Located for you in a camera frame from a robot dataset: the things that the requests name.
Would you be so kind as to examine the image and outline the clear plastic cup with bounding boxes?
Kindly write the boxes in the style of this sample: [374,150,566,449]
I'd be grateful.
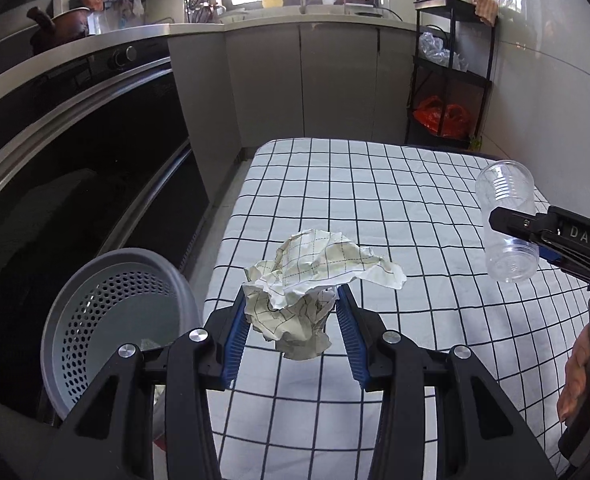
[475,159,539,283]

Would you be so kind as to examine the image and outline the checkered paper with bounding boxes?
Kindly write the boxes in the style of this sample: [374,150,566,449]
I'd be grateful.
[242,229,407,361]

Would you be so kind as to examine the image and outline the grey perforated trash basket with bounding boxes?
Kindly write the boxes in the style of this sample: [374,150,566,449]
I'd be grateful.
[40,248,203,419]

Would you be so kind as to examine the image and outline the grey kitchen cabinets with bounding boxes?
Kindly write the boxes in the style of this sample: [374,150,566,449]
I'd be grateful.
[168,15,415,200]

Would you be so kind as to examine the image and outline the person right hand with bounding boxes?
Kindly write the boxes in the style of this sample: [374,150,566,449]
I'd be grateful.
[557,325,590,422]

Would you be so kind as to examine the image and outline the white checkered tablecloth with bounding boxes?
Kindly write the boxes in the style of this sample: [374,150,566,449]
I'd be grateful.
[161,136,590,480]

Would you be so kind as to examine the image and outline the red plastic bag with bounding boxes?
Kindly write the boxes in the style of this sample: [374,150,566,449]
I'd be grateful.
[412,96,472,140]

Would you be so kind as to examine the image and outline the black metal shelf rack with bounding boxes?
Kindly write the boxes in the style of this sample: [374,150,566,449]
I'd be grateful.
[403,0,498,151]

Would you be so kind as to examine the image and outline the clear plastic bags on shelf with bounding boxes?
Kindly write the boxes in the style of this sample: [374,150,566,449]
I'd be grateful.
[419,32,469,72]

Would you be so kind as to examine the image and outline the orange cloth on rack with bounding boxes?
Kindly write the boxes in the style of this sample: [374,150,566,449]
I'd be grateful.
[475,0,499,27]

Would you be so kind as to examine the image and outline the black built-in oven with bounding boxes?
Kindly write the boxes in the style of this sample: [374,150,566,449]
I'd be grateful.
[0,38,209,420]

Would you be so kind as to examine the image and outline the brown clay pot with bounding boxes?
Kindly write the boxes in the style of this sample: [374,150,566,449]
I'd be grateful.
[27,6,92,50]

